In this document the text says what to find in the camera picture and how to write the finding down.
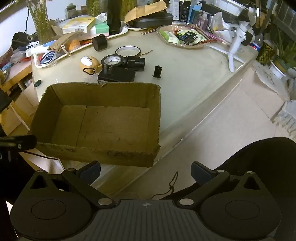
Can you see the brown paper envelope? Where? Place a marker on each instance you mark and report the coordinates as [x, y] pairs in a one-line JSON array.
[[143, 10]]

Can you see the white gimbal tripod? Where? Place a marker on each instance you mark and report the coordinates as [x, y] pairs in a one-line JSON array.
[[235, 44]]

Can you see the black thermos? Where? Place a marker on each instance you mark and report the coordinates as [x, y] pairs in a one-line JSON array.
[[113, 18]]

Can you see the small clear bottle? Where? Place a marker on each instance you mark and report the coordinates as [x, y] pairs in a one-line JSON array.
[[71, 11]]

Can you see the white tube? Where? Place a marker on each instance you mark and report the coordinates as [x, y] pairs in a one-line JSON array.
[[37, 49]]

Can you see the yellow bear toy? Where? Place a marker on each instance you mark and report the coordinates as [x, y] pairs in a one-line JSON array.
[[89, 62]]

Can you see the small black plug piece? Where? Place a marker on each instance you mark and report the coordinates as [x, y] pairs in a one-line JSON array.
[[157, 71]]

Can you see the brown cloth pouch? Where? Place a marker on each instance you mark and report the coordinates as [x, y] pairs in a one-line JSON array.
[[62, 40]]

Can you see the orange packet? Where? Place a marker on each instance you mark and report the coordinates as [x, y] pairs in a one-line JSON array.
[[74, 44]]

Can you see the amber tape roll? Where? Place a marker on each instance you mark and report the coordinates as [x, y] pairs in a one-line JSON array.
[[120, 54]]

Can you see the small black carton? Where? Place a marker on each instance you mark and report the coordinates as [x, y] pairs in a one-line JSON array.
[[188, 37]]

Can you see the white plate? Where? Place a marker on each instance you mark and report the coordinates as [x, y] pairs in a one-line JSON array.
[[136, 28]]

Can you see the wooden chopsticks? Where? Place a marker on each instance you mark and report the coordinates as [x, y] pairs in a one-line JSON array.
[[150, 31]]

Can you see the blue rimmed white pouch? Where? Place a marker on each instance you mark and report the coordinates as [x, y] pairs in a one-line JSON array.
[[47, 58]]

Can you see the black tape roll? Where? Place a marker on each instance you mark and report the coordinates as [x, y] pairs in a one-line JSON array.
[[103, 62]]

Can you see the white paper sheet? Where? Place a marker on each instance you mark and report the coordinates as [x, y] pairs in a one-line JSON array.
[[268, 78]]

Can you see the black power adapter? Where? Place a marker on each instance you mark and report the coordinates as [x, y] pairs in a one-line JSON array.
[[120, 75]]

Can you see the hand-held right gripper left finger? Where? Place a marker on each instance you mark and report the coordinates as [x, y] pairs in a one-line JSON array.
[[91, 172]]

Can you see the blue label soda bottle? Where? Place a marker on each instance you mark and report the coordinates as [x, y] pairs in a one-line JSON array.
[[256, 42]]

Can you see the black bag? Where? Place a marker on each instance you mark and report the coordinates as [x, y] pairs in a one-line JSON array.
[[22, 39]]

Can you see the tall glass vase green stems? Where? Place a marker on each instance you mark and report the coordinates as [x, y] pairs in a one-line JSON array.
[[39, 20]]

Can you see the black cylindrical adapter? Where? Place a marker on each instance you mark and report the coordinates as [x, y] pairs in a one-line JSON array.
[[136, 63]]

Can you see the black zip case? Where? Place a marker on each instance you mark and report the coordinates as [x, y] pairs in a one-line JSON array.
[[152, 19]]

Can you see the light green packet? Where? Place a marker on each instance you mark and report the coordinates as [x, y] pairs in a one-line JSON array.
[[198, 38]]

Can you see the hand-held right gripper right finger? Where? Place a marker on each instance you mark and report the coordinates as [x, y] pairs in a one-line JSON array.
[[200, 172]]

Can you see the black cloth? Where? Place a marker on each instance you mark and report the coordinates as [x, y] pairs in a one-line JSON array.
[[4, 99]]

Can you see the wicker basket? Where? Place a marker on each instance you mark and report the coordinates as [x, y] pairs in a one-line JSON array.
[[185, 45]]

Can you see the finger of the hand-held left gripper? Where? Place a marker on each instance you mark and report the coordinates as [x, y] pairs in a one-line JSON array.
[[23, 141]]

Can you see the white carton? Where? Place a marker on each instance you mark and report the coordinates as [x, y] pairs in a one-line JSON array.
[[173, 7]]

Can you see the brown cardboard box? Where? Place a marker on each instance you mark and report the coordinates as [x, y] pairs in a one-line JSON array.
[[115, 120]]

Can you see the yellow black patterned pot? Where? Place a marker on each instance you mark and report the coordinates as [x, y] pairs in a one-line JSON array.
[[266, 53]]

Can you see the pink bottle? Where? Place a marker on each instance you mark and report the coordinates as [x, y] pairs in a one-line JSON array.
[[203, 20]]

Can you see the green wipes pack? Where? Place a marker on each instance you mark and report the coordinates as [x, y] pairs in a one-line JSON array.
[[170, 37]]

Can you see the yellow carton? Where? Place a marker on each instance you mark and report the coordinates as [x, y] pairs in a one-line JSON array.
[[76, 24]]

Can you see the white tray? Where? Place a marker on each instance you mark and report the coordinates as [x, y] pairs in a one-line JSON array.
[[123, 30]]

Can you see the dark green round cap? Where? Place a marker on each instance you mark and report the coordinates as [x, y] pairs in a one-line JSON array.
[[38, 83]]

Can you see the blue carton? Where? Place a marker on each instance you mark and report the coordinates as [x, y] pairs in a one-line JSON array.
[[194, 14]]

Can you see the potted plant white pot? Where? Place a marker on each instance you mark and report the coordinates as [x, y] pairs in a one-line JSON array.
[[278, 68]]

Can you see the white plastic bag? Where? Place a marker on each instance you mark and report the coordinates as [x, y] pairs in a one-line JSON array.
[[218, 23]]

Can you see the green tissue pack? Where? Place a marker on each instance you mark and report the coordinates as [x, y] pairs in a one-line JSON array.
[[100, 28]]

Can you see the pink patterned plastic bag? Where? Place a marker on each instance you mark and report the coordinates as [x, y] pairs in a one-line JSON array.
[[212, 38]]

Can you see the white plastic container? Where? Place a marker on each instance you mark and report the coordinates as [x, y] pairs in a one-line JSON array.
[[229, 8]]

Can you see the tall black carton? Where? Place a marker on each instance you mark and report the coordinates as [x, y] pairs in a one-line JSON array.
[[185, 11]]

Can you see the red flat packet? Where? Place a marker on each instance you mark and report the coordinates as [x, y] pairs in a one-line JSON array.
[[86, 42]]

